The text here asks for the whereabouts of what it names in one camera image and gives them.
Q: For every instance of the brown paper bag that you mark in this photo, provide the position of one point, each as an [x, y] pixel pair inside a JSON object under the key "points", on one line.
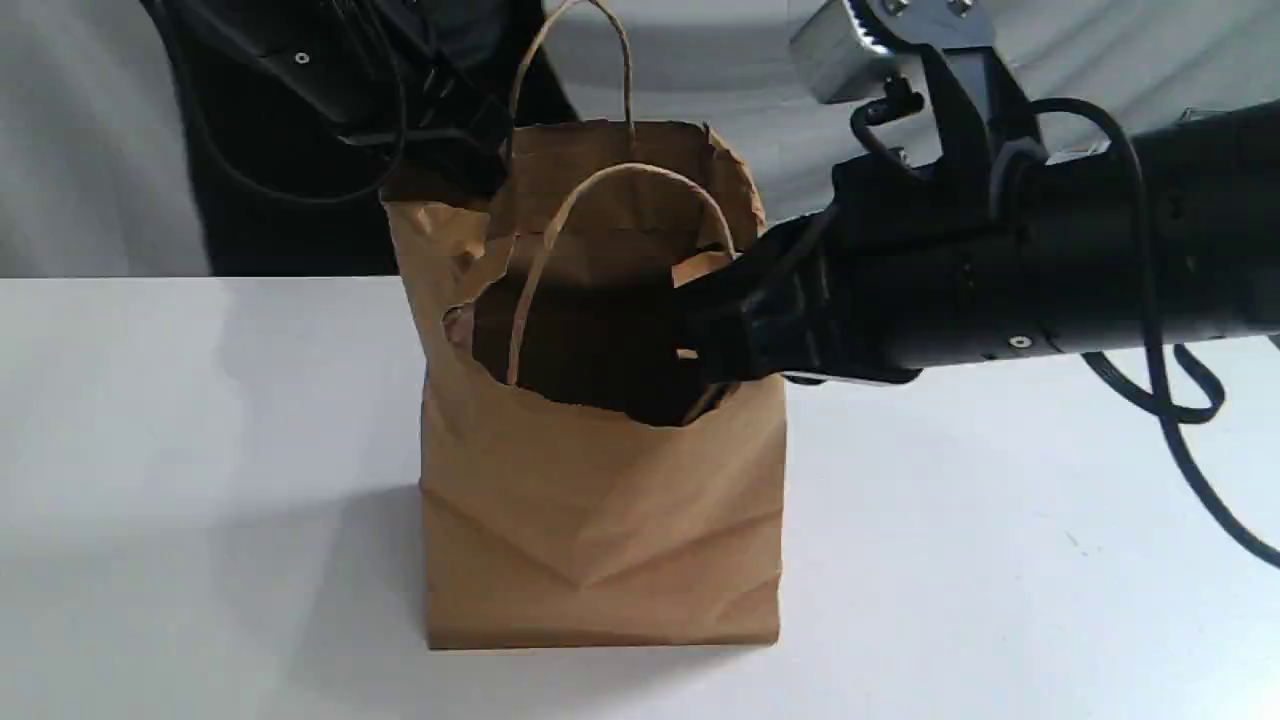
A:
{"points": [[580, 484]]}

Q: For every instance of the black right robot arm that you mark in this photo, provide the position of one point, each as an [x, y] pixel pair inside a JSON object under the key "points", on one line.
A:
{"points": [[1036, 258]]}

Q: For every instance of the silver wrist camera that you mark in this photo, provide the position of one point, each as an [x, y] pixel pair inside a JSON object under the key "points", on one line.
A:
{"points": [[844, 50]]}

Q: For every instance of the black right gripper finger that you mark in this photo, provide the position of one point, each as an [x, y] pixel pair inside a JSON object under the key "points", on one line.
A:
{"points": [[775, 263], [749, 341]]}

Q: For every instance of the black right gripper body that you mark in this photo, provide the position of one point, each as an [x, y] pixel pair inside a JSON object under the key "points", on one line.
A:
{"points": [[912, 270]]}

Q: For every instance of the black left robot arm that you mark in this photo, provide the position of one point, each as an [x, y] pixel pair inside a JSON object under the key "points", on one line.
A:
{"points": [[373, 72]]}

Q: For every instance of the person's black torso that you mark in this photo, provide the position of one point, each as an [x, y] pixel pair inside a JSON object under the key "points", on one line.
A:
{"points": [[275, 192]]}

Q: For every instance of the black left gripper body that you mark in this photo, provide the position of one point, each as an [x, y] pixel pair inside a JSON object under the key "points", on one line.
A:
{"points": [[447, 125]]}

